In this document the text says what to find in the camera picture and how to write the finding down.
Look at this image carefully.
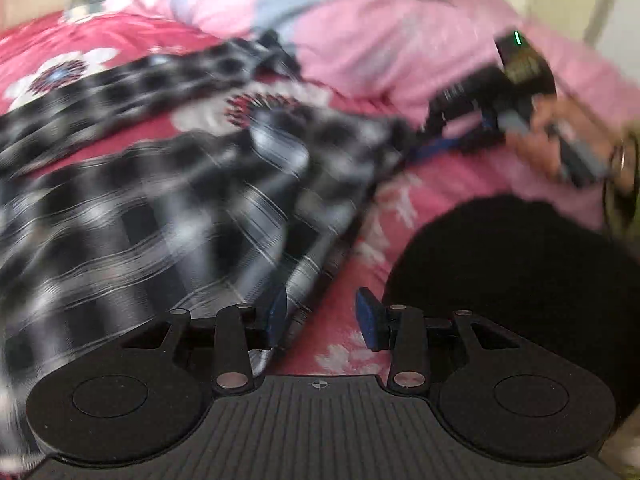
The black white plaid shirt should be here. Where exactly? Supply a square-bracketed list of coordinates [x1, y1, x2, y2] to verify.
[1, 34, 414, 472]

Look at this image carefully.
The operator right hand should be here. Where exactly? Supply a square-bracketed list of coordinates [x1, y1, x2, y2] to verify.
[506, 96, 623, 181]

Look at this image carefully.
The pink grey floral duvet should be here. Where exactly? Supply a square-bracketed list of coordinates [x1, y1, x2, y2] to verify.
[98, 0, 640, 131]

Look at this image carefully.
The red floral fleece blanket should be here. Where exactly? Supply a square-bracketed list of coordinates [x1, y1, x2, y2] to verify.
[1, 18, 598, 347]

